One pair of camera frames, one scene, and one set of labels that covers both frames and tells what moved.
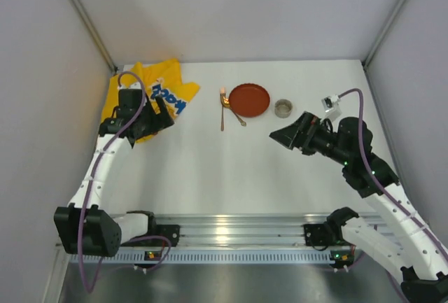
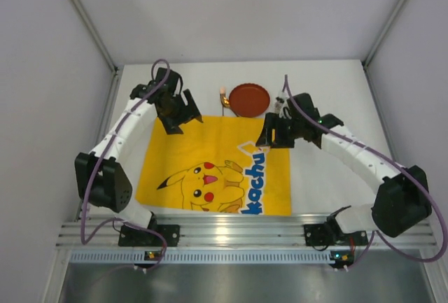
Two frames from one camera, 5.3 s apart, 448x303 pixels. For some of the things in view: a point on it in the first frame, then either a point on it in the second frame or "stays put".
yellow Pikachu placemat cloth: (160, 79) -> (213, 167)
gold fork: (222, 94) stays put
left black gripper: (151, 121) -> (180, 114)
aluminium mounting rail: (241, 230) stays put
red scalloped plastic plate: (249, 100) stays put
